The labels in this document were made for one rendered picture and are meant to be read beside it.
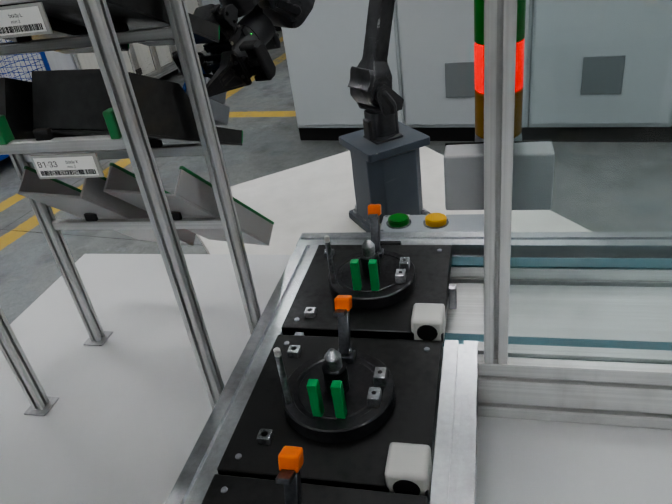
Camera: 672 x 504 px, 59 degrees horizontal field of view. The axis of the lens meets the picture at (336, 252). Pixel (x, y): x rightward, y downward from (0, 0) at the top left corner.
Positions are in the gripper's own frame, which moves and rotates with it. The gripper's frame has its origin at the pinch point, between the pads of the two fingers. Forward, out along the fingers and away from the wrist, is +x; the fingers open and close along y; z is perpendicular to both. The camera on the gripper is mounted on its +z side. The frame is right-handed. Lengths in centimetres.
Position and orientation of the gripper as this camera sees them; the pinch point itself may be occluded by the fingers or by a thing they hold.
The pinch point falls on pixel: (205, 82)
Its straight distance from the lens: 98.3
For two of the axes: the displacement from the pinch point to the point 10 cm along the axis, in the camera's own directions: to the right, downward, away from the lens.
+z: -3.5, -6.7, -6.5
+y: 8.3, 1.0, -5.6
